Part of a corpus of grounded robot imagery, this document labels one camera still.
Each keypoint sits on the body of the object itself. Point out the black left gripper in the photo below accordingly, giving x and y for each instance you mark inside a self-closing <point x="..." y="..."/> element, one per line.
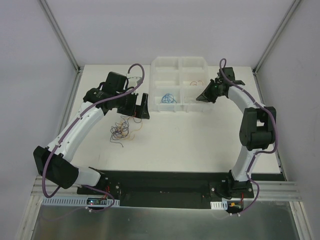
<point x="135" y="104"/>

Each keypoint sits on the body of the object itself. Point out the aluminium frame post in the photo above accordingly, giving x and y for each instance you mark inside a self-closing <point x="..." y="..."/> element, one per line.
<point x="59" y="33"/>
<point x="293" y="7"/>

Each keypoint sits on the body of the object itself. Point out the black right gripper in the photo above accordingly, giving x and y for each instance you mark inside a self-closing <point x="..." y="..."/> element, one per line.
<point x="211" y="90"/>

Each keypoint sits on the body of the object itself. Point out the aluminium front rail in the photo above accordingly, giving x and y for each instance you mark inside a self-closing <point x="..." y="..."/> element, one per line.
<point x="285" y="191"/>

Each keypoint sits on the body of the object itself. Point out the right white cable duct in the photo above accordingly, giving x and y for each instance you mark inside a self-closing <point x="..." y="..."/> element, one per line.
<point x="219" y="205"/>

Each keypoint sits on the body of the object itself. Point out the left white cable duct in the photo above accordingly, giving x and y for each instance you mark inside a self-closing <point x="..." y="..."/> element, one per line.
<point x="81" y="201"/>

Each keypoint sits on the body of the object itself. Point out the white plastic compartment tray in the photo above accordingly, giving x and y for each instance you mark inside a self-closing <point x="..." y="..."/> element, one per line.
<point x="176" y="82"/>

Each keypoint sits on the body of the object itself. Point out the white cable duct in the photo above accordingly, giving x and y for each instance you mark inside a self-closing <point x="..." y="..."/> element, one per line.
<point x="219" y="205"/>
<point x="81" y="201"/>

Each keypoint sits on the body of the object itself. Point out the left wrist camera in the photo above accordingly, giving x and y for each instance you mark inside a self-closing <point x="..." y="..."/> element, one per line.
<point x="133" y="80"/>

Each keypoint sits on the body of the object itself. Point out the left aluminium frame post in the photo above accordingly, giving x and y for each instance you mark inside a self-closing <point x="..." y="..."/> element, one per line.
<point x="59" y="33"/>

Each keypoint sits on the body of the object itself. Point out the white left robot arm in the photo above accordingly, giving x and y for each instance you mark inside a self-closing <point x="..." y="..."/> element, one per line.
<point x="54" y="162"/>

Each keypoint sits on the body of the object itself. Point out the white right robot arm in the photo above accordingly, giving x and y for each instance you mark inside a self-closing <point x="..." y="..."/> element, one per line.
<point x="257" y="130"/>

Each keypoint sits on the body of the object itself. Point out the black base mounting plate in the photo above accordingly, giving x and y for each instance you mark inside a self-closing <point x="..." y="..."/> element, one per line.
<point x="229" y="189"/>

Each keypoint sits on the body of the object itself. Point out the right aluminium frame post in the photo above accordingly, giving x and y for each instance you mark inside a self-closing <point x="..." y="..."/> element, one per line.
<point x="293" y="7"/>

